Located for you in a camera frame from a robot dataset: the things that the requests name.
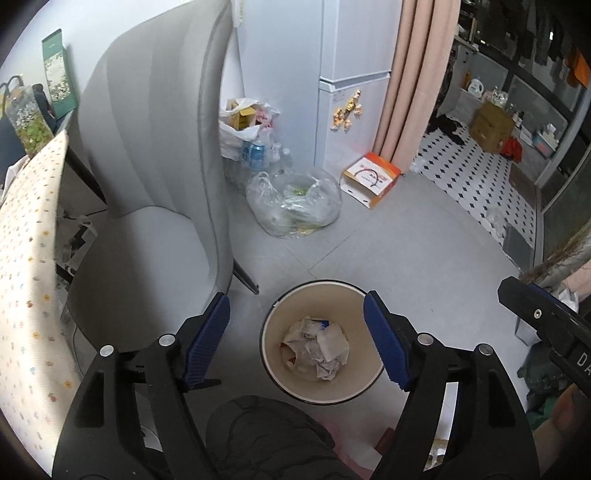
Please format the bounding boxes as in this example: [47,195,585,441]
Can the brown floor mat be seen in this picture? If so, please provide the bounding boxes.
[507,164,539,214]

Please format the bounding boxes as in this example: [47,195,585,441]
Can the yellow cardboard box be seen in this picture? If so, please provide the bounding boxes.
[229,102,257,130]

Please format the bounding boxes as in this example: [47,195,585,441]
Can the person's right hand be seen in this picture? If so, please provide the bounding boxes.
[533,383,591,467]

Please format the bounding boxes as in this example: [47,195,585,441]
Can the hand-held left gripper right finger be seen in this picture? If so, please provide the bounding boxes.
[363,291,541,480]

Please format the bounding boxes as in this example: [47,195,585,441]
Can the blue can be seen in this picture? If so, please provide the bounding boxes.
[249,141,268,172]

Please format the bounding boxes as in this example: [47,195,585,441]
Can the green box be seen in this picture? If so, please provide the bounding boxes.
[41,28,78,117]

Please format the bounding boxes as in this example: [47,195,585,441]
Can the crumpled white paper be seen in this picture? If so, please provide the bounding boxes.
[281,316,345,382]

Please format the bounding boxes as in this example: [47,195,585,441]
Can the clear plastic bag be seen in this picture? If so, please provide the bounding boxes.
[246,168,343,239]

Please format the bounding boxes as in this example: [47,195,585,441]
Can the floral tablecloth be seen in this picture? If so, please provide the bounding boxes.
[0,129,82,463]

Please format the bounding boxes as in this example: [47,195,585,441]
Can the plastic bottle with yellow liquid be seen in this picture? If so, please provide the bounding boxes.
[4,85,55,157]

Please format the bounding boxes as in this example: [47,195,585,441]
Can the white plastic bag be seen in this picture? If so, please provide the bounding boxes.
[218,96,280,161]

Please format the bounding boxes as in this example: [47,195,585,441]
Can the dark green bag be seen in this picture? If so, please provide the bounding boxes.
[519,344,574,417]

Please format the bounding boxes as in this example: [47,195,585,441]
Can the red cloth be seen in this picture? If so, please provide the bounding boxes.
[501,137,524,162]

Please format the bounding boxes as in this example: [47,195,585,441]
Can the navy lunch bag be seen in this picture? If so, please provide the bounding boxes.
[0,76,27,195]

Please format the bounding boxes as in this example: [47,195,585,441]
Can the orange hanging cloth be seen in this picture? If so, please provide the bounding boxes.
[567,50,591,89]

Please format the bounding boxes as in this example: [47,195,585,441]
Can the yellow figure fridge magnet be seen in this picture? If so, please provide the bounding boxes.
[332,91,364,133]

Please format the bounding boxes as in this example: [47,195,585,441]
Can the black clothes pile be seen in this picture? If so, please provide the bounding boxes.
[429,113,470,147]

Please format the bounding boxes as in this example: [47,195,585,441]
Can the round cream trash bin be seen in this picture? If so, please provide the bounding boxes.
[260,279,387,406]

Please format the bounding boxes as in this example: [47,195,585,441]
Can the white refrigerator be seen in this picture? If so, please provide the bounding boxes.
[314,0,403,172]

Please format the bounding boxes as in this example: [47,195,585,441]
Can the large brown cardboard box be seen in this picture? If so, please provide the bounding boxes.
[470,102,516,154]

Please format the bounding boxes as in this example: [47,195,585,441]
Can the broom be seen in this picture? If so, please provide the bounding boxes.
[519,228,591,285]

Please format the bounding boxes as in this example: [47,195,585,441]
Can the grey upholstered chair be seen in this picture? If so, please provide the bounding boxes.
[67,0,260,352]

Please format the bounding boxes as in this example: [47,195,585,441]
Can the pink curtain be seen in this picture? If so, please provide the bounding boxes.
[375,0,463,163]

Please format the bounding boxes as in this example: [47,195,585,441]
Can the orange and white cardboard box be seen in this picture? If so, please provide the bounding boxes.
[340,152,403,210]

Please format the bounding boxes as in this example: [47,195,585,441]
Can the light blue storage box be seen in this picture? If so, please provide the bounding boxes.
[531,126,562,158]

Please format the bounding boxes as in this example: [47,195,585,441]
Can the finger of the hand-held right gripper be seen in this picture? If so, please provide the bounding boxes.
[498,276,579,345]

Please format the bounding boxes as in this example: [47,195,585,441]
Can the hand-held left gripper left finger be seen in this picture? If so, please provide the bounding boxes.
[52,293,230,480]

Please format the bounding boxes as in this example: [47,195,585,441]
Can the grey floor mat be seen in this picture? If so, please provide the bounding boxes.
[502,223,537,271]

